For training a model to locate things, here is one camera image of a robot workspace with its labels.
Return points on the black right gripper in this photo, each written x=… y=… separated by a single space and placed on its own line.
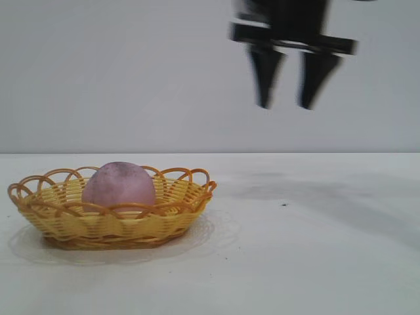
x=295 y=19

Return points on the pink peach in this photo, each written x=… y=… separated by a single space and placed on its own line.
x=118 y=187

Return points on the yellow woven wicker basket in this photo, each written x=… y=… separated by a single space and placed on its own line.
x=108 y=228

